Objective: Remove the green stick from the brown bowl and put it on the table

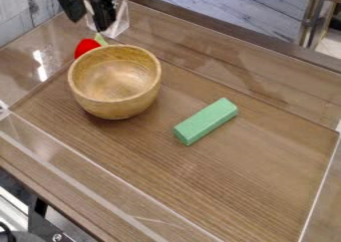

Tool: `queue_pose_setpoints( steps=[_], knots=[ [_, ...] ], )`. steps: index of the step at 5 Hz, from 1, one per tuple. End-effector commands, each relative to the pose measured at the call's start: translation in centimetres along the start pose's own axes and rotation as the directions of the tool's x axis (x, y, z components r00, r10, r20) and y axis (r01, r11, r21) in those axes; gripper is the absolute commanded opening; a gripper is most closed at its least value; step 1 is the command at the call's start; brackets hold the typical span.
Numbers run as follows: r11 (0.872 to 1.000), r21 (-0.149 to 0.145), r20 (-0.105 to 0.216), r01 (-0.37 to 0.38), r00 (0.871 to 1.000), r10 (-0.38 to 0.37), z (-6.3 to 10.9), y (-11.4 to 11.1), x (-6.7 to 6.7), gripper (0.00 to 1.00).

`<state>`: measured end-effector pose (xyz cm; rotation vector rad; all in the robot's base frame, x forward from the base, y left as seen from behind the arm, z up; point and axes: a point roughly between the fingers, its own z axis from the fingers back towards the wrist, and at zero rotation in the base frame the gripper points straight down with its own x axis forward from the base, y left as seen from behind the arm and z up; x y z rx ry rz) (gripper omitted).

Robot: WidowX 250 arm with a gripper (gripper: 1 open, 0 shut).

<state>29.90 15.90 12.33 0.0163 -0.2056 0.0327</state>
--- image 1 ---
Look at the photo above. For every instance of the metal table leg background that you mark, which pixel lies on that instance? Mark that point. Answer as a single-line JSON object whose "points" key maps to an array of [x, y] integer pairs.
{"points": [[314, 23]]}

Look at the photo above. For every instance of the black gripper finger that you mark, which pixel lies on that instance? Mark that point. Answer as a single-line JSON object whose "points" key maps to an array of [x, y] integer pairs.
{"points": [[74, 9], [104, 14]]}

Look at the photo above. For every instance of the black table leg bracket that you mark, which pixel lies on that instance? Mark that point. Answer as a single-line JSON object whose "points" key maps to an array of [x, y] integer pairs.
{"points": [[40, 226]]}

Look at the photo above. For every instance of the green rectangular foam stick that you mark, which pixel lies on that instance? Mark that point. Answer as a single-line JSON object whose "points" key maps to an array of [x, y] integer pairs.
{"points": [[205, 121]]}

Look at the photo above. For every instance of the light brown wooden bowl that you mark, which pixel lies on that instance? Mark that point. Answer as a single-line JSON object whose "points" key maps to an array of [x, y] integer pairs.
{"points": [[115, 81]]}

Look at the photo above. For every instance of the red plush strawberry toy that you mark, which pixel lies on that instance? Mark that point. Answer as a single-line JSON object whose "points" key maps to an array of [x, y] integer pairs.
{"points": [[88, 44]]}

